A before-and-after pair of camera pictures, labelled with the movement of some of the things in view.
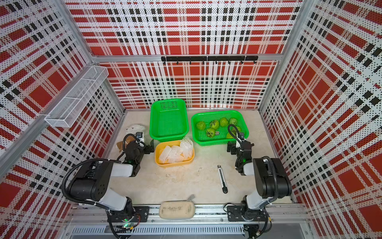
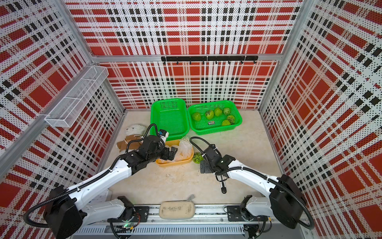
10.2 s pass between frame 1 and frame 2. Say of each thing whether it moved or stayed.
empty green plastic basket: stayed
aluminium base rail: stayed
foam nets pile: stayed
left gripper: moved
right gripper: moved
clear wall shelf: stayed
